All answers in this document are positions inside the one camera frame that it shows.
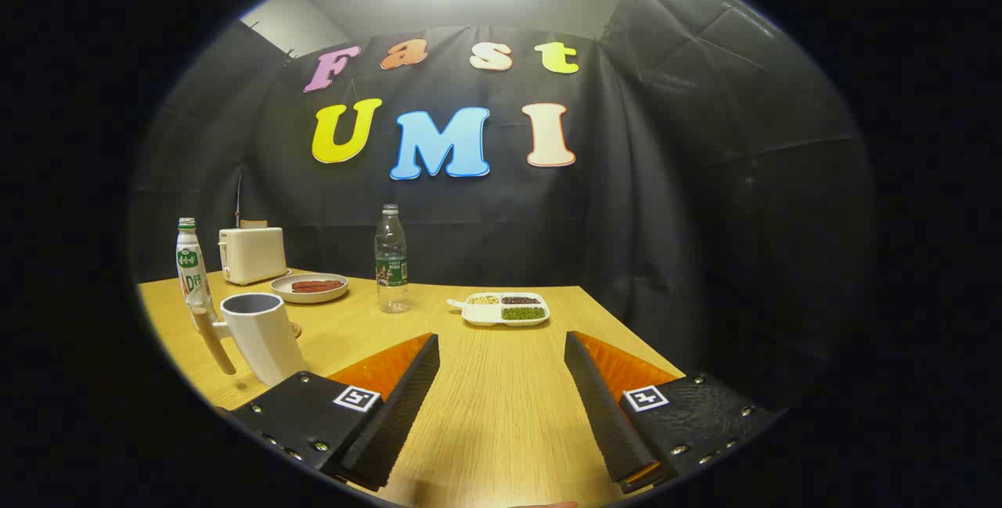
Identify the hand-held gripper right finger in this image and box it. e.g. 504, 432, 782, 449
564, 330, 782, 495

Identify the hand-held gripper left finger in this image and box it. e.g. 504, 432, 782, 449
227, 332, 442, 493

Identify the white cup with wooden handle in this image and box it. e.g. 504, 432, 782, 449
193, 293, 308, 387

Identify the white juice bottle green label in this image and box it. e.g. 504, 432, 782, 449
175, 218, 217, 333

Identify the clear plastic water bottle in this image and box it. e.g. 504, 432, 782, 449
374, 204, 410, 314

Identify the wooden table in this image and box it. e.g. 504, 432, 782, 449
137, 269, 690, 508

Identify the white divided dish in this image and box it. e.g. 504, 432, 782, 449
447, 292, 550, 328

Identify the round white plate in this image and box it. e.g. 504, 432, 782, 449
271, 273, 350, 304

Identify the black backdrop cloth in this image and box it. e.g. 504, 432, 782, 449
129, 0, 874, 407

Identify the cream toaster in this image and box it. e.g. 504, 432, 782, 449
218, 226, 289, 286

